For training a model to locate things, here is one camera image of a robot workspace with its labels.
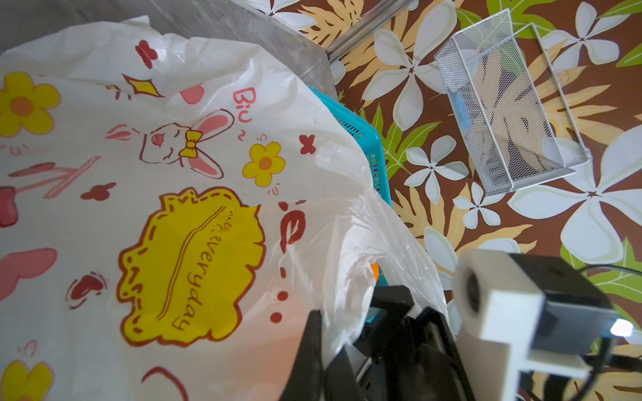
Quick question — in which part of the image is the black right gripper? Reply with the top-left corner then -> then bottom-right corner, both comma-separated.
354,286 -> 474,400

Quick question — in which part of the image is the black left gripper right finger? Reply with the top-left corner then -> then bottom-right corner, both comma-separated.
324,349 -> 365,401

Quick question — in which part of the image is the orange front right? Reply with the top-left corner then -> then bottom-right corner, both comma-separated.
371,262 -> 381,282

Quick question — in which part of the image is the white wire basket right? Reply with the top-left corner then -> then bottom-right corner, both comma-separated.
436,9 -> 592,195

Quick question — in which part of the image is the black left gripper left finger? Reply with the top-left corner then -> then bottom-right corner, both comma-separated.
279,310 -> 323,401

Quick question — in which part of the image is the teal plastic basket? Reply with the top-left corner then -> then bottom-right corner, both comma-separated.
307,84 -> 395,322

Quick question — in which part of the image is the white printed bag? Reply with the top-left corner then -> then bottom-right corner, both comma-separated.
1,18 -> 446,400

